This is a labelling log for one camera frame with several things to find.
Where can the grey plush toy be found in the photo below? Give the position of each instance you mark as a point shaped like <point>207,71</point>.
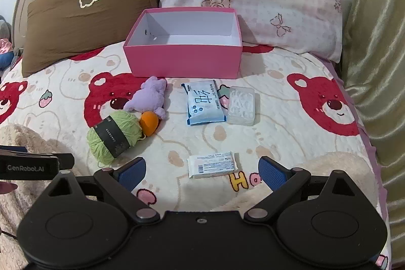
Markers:
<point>4,28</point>

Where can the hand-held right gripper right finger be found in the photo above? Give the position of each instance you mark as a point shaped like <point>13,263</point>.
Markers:
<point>273,174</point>

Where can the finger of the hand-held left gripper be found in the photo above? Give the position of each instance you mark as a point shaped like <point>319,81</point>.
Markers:
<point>66,161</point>
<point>12,149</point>

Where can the blue wet wipes pack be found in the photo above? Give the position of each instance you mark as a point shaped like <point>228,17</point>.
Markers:
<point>204,102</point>

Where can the brown pillow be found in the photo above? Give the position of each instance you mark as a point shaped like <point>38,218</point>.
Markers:
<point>63,23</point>

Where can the orange makeup sponge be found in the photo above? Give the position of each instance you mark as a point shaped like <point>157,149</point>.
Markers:
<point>148,124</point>

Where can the pink shiny toy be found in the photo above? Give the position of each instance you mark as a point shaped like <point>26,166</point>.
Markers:
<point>4,46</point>

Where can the gold curtain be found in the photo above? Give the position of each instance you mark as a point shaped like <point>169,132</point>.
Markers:
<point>376,67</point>

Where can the clear plastic packet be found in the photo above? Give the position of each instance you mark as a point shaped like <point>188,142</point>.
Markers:
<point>240,105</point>

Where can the purple plush toy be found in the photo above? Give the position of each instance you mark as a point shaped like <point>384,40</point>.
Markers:
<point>148,96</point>

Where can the green yarn ball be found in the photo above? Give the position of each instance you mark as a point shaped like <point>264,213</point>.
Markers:
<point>104,143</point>

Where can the person's left hand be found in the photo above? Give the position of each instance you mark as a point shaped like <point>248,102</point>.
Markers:
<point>8,188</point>

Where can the pink cardboard box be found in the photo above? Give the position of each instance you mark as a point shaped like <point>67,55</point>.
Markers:
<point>183,61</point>

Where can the white tissue packet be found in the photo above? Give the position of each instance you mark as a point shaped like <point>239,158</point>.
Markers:
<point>212,165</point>

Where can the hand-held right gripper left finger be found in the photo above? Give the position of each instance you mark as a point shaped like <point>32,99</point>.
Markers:
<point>131,174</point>

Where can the bear printed blanket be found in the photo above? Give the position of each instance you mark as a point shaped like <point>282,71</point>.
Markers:
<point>284,137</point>

